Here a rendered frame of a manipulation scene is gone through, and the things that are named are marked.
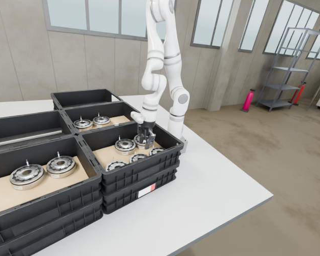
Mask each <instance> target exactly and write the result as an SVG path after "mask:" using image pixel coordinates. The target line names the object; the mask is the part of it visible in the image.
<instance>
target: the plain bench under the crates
mask: <svg viewBox="0 0 320 256"><path fill-rule="evenodd" d="M144 96H145V95H131V96H119V97H120V98H121V99H123V101H125V102H127V103H128V104H130V105H131V106H133V107H134V108H135V109H137V110H138V111H140V112H141V110H142V105H143V98H144ZM53 108H54V105H53V100H38V101H18V102H0V117H7V116H15V115H22V114H30V113H38V112H45V111H53ZM169 114H170V113H169V112H168V111H166V110H165V109H164V108H163V107H161V106H160V105H158V108H157V116H156V122H155V123H157V124H158V125H160V126H161V127H162V128H164V129H165V130H167V128H168V121H169ZM183 125H184V124H183ZM182 136H183V137H184V138H185V139H186V140H187V141H188V144H187V148H186V152H185V153H182V154H181V155H180V156H179V160H180V165H179V167H178V168H176V169H177V173H175V176H176V179H175V180H173V181H171V182H169V183H167V184H166V185H164V186H162V187H160V188H158V189H156V190H154V191H152V192H150V193H149V194H147V195H145V196H143V197H141V198H139V199H137V200H135V201H133V202H131V203H130V204H128V205H126V206H124V207H122V208H120V209H118V210H116V211H115V212H113V213H111V214H108V215H107V214H105V213H104V212H103V211H102V212H103V217H102V218H101V219H99V220H98V221H96V222H94V223H92V224H90V225H88V226H86V227H84V228H82V229H81V230H79V231H77V232H75V233H73V234H71V235H69V236H67V237H65V238H64V239H62V240H60V241H58V242H56V243H54V244H52V245H50V246H48V247H47V248H45V249H43V250H41V251H39V252H37V253H35V254H33V255H31V256H175V255H177V254H179V253H180V252H182V251H184V250H186V249H187V248H189V247H191V246H192V245H194V244H196V243H198V242H199V241H201V240H203V239H205V238H206V237H208V236H210V235H211V234H213V233H215V232H217V231H218V230H220V229H222V228H223V227H225V226H227V225H229V224H230V223H232V222H234V221H236V220H237V219H239V218H241V217H242V216H244V215H246V214H248V213H249V212H251V211H253V210H255V209H256V208H258V207H260V206H262V205H263V204H265V203H266V202H268V201H270V200H271V199H272V197H273V196H274V195H273V194H271V193H270V192H269V191H268V190H266V189H265V188H264V187H263V186H261V185H260V184H259V183H258V182H256V181H255V180H254V179H252V178H251V177H250V176H249V175H247V174H246V173H245V172H244V171H242V170H241V169H240V168H238V167H237V166H236V165H235V164H234V163H232V162H231V161H230V160H228V159H227V158H226V157H225V156H223V155H222V154H221V153H220V152H218V151H217V150H216V149H215V148H213V147H212V146H211V145H209V144H208V143H207V142H206V141H204V140H203V139H202V138H201V137H199V136H198V135H197V134H195V133H194V132H193V131H192V130H190V129H189V128H188V127H187V126H185V125H184V127H183V133H182Z"/></svg>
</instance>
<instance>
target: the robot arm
mask: <svg viewBox="0 0 320 256"><path fill-rule="evenodd" d="M162 21H166V26H167V33H166V38H165V41H164V44H162V42H161V40H160V38H159V36H158V34H157V32H156V23H158V22H162ZM146 22H147V35H148V55H147V66H146V70H145V73H144V75H143V78H142V82H141V83H142V87H143V88H144V89H145V90H153V91H155V93H153V94H147V95H145V96H144V98H143V105H142V110H141V113H137V112H131V117H132V118H133V119H134V120H135V121H136V122H137V123H138V130H137V133H138V134H139V143H143V139H144V138H145V147H144V149H145V150H147V149H149V145H150V144H153V142H154V140H155V136H156V134H153V132H152V128H153V127H154V126H155V122H156V116H157V108H158V103H159V100H160V98H161V95H162V93H163V91H164V90H165V87H166V85H167V80H166V78H165V76H164V75H159V74H152V73H151V71H153V70H160V69H162V68H163V65H164V67H165V71H166V74H167V78H168V82H169V89H170V96H171V98H172V100H173V101H174V104H173V107H171V108H170V114H169V121H168V128H167V131H168V132H169V133H171V134H172V135H173V136H175V137H176V138H178V139H180V138H182V133H183V127H184V125H183V121H184V115H185V112H186V111H187V108H188V103H189V92H188V91H187V90H186V89H184V87H183V85H182V82H181V77H180V73H181V66H182V61H181V55H180V50H179V45H178V40H177V33H176V24H175V15H174V7H173V2H172V0H148V1H147V3H146ZM139 129H140V131H139ZM146 136H149V137H146ZM147 139H149V140H148V141H147Z"/></svg>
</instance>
